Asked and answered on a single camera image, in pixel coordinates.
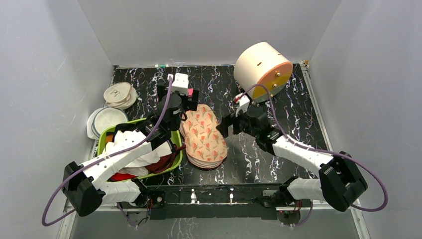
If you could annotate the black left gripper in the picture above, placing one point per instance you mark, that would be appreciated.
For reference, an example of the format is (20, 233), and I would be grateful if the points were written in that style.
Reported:
(191, 104)

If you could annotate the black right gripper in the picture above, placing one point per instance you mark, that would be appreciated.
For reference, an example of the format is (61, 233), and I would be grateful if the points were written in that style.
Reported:
(234, 122)

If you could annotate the floral mesh laundry bag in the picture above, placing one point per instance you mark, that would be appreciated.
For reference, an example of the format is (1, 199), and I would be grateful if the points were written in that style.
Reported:
(205, 146)

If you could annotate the white bra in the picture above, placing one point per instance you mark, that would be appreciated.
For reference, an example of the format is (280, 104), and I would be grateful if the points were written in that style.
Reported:
(135, 155)

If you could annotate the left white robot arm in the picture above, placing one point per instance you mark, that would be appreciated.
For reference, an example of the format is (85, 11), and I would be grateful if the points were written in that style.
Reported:
(88, 185)

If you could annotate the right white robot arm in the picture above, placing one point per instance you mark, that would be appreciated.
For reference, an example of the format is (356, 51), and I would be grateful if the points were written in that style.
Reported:
(338, 181)

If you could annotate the dark red bra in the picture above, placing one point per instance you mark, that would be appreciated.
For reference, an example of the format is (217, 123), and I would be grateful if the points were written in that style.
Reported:
(164, 164)

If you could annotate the white round mesh bag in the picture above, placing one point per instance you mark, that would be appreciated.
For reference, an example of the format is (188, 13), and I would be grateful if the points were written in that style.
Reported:
(102, 119)

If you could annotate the small pink block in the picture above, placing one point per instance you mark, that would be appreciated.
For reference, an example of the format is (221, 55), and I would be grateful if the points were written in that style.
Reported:
(190, 92)

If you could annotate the small green white marker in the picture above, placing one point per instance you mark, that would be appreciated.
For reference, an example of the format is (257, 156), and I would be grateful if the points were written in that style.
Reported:
(161, 65)

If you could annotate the cream cylindrical drum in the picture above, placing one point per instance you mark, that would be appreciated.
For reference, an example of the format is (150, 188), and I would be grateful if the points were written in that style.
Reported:
(262, 64)

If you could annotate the green plastic basket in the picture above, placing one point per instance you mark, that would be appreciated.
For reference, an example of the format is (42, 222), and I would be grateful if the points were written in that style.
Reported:
(174, 138)

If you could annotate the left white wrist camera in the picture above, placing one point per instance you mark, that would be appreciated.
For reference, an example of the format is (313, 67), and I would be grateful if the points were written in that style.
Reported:
(180, 83)

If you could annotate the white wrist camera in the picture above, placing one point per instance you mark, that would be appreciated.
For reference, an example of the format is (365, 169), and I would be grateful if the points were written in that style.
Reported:
(241, 102)
(180, 83)

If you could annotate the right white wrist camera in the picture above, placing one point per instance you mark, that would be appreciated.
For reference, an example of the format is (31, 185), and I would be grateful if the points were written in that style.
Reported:
(241, 102)

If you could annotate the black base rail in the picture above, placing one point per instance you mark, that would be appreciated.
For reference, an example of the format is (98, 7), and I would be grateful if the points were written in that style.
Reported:
(217, 201)

